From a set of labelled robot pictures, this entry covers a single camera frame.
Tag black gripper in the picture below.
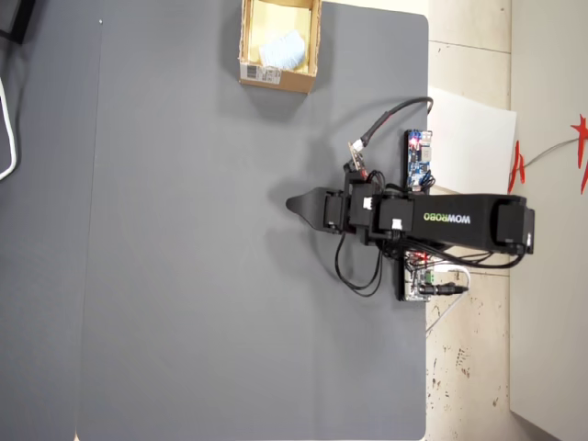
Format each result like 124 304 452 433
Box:
285 181 380 244

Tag black metal frame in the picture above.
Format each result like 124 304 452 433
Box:
0 0 38 46

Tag blue yarn foam block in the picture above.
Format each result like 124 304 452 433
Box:
259 29 307 71

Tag white paper sheet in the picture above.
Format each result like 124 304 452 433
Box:
429 86 518 198

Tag thick black camera cable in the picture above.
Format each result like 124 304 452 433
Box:
360 95 435 151

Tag large dark grey textured mat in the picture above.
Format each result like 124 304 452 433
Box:
75 0 431 441

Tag thin black servo wires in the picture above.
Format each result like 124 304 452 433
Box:
334 229 386 298

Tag thin grey cable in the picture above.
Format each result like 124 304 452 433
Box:
523 137 582 169

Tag black wrist camera circuit board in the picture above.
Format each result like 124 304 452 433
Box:
346 140 368 178

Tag brown cardboard box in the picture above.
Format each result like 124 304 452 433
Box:
237 0 323 95

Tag red tape strip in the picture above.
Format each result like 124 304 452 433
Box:
569 113 588 194

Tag white looped cable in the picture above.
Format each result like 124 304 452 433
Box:
0 75 22 181

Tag white usb cable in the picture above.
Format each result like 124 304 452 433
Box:
424 264 473 334

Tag controller board with green terminal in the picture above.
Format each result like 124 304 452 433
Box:
395 250 435 303

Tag blue controller circuit board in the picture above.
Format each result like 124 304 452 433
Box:
402 130 435 193

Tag black barrel power plug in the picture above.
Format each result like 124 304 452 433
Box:
420 283 469 296

